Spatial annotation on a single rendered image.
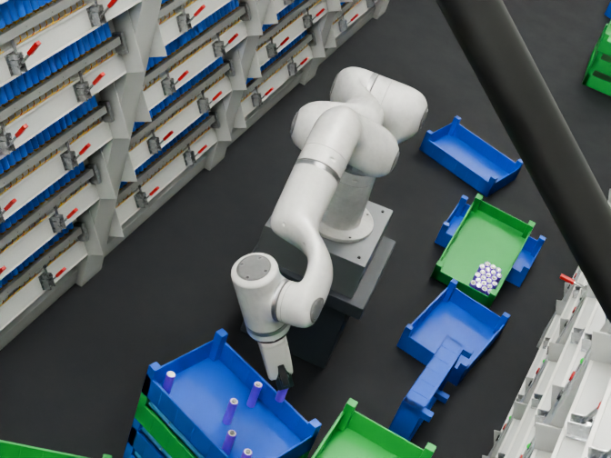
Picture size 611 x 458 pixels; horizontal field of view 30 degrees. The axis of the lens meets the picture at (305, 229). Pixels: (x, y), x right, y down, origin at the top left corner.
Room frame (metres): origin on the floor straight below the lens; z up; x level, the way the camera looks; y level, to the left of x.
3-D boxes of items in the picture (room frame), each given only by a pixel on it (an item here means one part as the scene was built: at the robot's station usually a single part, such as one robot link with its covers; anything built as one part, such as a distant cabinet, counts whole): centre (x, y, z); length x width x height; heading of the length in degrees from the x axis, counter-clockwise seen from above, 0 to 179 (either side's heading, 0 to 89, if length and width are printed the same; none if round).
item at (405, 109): (2.34, -0.09, 0.69); 0.19 x 0.12 x 0.24; 84
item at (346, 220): (2.34, -0.06, 0.48); 0.19 x 0.19 x 0.18
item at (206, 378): (1.56, 0.02, 0.44); 0.30 x 0.20 x 0.08; 58
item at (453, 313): (2.50, -0.50, 0.04); 0.30 x 0.20 x 0.08; 159
